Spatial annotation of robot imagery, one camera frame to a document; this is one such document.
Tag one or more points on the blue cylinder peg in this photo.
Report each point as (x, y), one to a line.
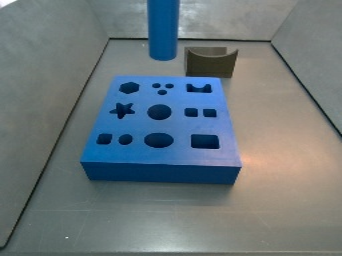
(163, 18)

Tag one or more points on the blue shape sorter block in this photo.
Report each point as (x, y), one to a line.
(163, 130)

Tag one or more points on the dark grey curved holder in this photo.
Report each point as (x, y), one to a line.
(210, 61)

